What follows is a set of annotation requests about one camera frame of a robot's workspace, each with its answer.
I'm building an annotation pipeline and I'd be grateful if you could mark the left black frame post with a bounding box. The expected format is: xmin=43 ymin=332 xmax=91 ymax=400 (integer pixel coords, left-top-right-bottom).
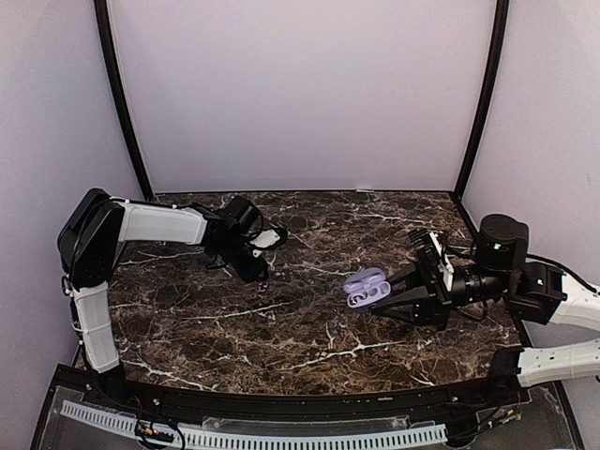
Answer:
xmin=93 ymin=0 xmax=154 ymax=200

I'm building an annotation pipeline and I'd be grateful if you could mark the white slotted cable duct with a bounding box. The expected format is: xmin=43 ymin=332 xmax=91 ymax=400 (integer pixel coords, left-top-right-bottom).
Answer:
xmin=60 ymin=400 xmax=448 ymax=449

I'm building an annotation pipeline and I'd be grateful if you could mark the black front rail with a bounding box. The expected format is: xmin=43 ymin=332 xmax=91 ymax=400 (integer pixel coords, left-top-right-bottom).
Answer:
xmin=55 ymin=365 xmax=531 ymax=426

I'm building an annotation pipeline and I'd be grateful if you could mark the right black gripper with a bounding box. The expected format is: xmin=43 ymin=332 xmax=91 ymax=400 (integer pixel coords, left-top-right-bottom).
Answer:
xmin=368 ymin=260 xmax=512 ymax=333

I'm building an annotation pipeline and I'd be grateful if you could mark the black frame post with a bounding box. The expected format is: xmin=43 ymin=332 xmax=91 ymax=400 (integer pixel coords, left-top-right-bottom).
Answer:
xmin=93 ymin=0 xmax=154 ymax=200
xmin=453 ymin=0 xmax=510 ymax=203

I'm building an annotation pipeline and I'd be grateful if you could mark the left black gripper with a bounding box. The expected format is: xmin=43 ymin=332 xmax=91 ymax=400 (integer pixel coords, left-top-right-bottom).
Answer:
xmin=213 ymin=234 xmax=268 ymax=282

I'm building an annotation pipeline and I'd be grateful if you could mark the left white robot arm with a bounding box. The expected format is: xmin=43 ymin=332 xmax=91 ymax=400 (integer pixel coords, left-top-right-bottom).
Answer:
xmin=57 ymin=188 xmax=268 ymax=409

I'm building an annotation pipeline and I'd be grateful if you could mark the right black frame post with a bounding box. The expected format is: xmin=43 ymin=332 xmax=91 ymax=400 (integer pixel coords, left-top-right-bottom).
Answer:
xmin=453 ymin=0 xmax=510 ymax=203

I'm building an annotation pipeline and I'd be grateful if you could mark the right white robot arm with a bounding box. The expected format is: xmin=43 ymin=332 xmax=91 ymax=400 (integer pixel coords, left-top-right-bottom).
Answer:
xmin=367 ymin=214 xmax=599 ymax=330

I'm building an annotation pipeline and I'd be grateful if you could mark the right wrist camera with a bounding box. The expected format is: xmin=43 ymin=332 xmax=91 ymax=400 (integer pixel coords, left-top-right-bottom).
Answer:
xmin=409 ymin=229 xmax=455 ymax=293

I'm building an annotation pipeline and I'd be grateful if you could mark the purple grey earbud case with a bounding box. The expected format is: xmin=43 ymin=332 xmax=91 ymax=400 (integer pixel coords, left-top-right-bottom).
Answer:
xmin=342 ymin=267 xmax=391 ymax=309

